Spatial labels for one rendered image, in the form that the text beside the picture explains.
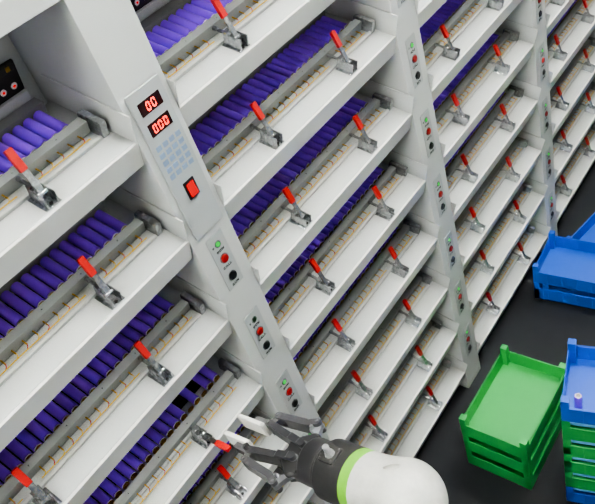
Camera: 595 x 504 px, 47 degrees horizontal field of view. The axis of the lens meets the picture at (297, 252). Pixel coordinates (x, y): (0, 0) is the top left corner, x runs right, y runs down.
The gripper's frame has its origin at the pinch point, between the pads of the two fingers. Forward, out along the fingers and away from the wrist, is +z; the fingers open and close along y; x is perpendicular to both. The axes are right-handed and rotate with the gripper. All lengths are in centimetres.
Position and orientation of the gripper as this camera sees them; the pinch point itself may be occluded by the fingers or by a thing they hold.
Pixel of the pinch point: (246, 433)
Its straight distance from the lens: 121.1
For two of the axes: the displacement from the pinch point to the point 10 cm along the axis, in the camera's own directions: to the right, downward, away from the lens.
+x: 4.5, 7.6, 4.7
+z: -6.7, -0.6, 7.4
